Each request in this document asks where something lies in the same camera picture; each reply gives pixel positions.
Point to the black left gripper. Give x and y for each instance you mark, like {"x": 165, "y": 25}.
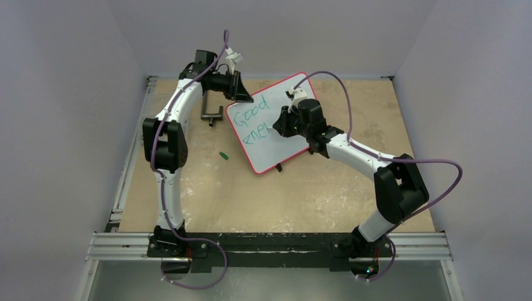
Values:
{"x": 236, "y": 90}

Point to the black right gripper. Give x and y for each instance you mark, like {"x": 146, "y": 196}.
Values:
{"x": 283, "y": 124}

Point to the pink framed whiteboard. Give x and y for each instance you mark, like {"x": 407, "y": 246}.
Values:
{"x": 265, "y": 148}

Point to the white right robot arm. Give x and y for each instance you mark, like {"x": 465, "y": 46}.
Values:
{"x": 399, "y": 187}

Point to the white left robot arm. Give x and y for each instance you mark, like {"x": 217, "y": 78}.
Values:
{"x": 164, "y": 137}

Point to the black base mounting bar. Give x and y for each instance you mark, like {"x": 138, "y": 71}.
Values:
{"x": 333, "y": 251}

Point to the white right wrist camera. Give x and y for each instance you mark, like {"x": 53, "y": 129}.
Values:
{"x": 295, "y": 95}

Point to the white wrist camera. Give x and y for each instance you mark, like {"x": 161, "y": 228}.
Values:
{"x": 232, "y": 59}
{"x": 295, "y": 95}

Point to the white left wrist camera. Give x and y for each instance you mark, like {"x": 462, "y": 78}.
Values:
{"x": 232, "y": 59}

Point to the dark metal pipe bracket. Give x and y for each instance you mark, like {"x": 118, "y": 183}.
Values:
{"x": 211, "y": 118}

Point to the aluminium frame rail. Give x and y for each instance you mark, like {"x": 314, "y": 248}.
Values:
{"x": 282, "y": 177}

